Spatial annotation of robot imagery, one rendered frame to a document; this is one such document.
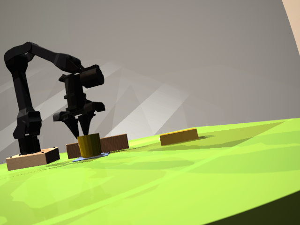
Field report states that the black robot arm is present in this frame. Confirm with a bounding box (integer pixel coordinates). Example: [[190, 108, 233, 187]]
[[4, 42, 105, 156]]

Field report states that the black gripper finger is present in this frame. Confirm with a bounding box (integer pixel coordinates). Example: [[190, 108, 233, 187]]
[[62, 119, 79, 139], [78, 114, 96, 135]]

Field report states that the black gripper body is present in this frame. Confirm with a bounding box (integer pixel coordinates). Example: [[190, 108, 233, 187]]
[[53, 90, 105, 121]]

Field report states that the light brown wooden plank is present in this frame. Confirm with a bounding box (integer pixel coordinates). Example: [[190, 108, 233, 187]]
[[66, 134, 129, 159]]

